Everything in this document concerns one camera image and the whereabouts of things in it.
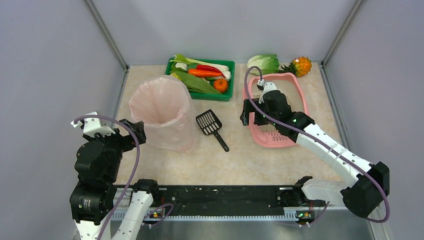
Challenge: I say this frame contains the pink plastic trash bag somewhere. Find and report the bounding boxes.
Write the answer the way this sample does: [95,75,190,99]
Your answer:
[128,75,197,152]

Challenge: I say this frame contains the black slotted litter scoop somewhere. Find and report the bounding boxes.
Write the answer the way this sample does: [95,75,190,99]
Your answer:
[195,109,230,152]

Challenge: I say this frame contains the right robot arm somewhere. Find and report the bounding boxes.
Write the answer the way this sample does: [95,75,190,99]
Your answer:
[240,89,391,223]

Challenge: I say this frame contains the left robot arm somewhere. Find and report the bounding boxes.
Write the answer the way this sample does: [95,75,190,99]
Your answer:
[69,112,159,240]

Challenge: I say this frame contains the pink litter box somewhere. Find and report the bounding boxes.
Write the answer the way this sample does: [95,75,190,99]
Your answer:
[241,73,309,148]

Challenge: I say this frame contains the toy orange tangerine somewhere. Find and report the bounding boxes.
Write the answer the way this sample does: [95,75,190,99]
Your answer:
[213,78,229,94]

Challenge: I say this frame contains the white toy radish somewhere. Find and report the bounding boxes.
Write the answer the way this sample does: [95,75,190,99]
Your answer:
[222,70,232,82]

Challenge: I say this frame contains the toy cabbage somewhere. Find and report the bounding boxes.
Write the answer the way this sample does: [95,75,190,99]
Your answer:
[247,54,280,75]

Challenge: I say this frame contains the white toy leek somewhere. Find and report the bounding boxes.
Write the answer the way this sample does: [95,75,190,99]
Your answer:
[169,53,230,72]

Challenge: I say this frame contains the toy pineapple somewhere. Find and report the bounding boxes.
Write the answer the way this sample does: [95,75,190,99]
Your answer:
[279,56,312,77]

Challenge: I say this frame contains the green toy leaf vegetable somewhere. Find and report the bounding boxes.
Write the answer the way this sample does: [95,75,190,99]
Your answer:
[170,64,222,95]

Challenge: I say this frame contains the orange toy carrot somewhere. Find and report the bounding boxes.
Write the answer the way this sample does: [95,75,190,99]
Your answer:
[187,68,223,78]

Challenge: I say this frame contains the red toy chili pepper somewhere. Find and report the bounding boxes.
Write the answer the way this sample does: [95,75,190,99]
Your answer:
[196,64,225,78]

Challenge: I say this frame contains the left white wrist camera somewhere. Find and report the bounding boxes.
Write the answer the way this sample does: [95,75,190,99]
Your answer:
[70,117,116,138]

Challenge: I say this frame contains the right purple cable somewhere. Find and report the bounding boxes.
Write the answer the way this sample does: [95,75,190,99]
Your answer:
[244,65,391,224]

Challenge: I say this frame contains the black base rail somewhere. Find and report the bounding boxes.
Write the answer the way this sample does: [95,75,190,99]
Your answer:
[114,184,327,220]

